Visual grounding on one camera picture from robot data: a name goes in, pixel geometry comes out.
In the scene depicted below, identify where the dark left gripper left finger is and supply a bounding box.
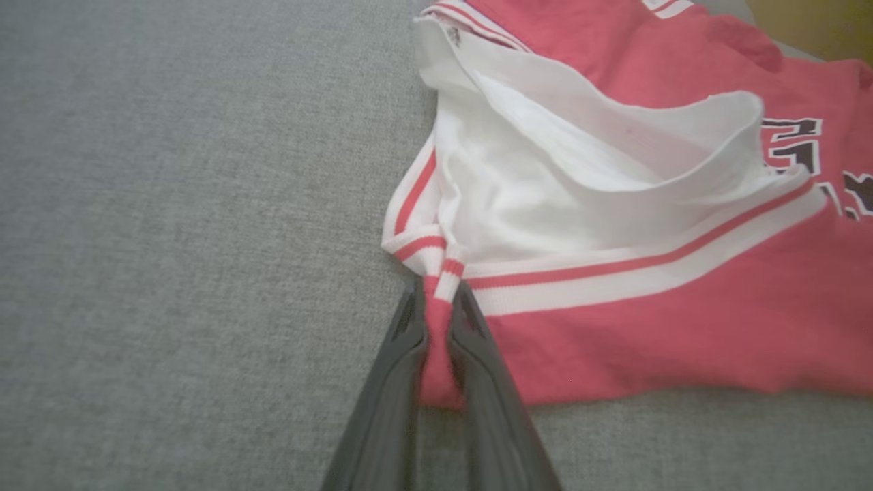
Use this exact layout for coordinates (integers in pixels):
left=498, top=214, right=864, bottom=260
left=321, top=276, right=429, bottom=491

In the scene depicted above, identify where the yellow cushion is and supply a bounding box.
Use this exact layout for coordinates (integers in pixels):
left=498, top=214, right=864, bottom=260
left=747, top=0, right=873, bottom=65

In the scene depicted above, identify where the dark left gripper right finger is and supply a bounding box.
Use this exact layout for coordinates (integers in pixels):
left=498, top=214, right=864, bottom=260
left=447, top=280, right=563, bottom=491

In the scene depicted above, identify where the red jersey with striped trim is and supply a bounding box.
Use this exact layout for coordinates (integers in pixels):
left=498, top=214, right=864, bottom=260
left=381, top=0, right=873, bottom=410

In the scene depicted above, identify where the grey fabric sofa seat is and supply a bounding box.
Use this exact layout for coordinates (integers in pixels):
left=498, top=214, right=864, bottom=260
left=0, top=0, right=873, bottom=491

